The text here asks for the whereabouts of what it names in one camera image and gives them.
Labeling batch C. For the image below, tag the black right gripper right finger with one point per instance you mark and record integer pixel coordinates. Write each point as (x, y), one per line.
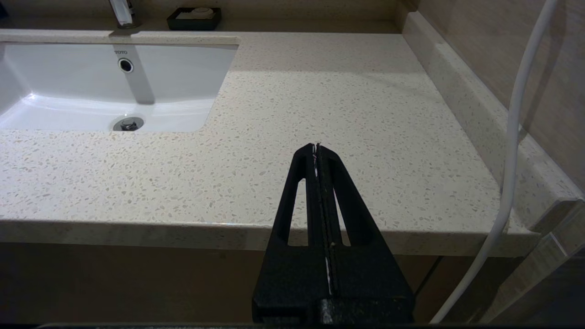
(365, 274)

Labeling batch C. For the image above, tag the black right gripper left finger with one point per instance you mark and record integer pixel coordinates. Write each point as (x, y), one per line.
(292, 274)

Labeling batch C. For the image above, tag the brown vanity cabinet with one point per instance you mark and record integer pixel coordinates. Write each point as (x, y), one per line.
(137, 283)

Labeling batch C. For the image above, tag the chrome sink drain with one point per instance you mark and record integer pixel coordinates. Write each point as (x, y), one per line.
(128, 124)

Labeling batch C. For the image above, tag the black soap dish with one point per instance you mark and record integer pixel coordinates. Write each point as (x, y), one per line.
(172, 23)

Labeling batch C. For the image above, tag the round pale soap bar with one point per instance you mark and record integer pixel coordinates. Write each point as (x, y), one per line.
(202, 11)

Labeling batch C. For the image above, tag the white ceramic sink basin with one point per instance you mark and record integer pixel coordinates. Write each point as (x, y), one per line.
(68, 82)

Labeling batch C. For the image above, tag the chrome faucet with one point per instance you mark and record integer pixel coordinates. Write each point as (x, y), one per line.
(120, 13)

